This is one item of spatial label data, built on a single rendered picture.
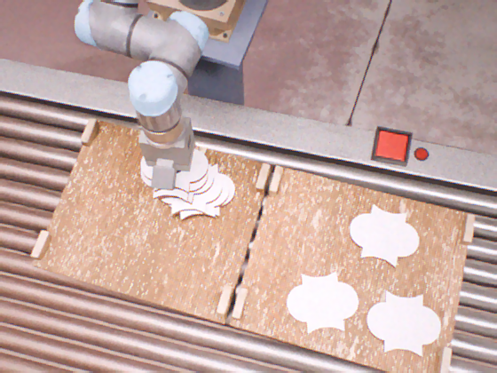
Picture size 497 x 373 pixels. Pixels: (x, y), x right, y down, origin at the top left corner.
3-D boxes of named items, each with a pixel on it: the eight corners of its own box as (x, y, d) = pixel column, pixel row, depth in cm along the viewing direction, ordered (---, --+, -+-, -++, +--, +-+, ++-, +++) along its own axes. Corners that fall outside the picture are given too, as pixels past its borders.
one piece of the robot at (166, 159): (124, 159, 108) (140, 194, 123) (176, 165, 107) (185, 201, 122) (139, 98, 112) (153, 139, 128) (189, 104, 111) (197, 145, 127)
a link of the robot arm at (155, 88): (185, 62, 99) (163, 107, 97) (191, 99, 110) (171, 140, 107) (138, 48, 101) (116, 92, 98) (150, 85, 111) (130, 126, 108)
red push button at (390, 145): (379, 132, 138) (380, 130, 137) (406, 138, 137) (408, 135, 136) (374, 157, 136) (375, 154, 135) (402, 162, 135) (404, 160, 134)
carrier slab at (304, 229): (276, 168, 136) (276, 164, 134) (470, 217, 130) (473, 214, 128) (229, 326, 124) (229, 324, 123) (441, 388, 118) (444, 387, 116)
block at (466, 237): (463, 218, 128) (467, 212, 125) (472, 219, 128) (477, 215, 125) (458, 244, 126) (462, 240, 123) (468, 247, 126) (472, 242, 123)
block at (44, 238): (44, 233, 132) (41, 228, 129) (53, 235, 131) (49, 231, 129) (34, 259, 130) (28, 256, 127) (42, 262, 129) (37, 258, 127)
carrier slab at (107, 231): (95, 122, 142) (93, 118, 141) (272, 168, 136) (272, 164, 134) (34, 266, 131) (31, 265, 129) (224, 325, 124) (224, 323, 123)
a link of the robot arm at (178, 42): (149, -4, 107) (122, 49, 103) (211, 14, 104) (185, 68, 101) (156, 26, 114) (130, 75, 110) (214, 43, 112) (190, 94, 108)
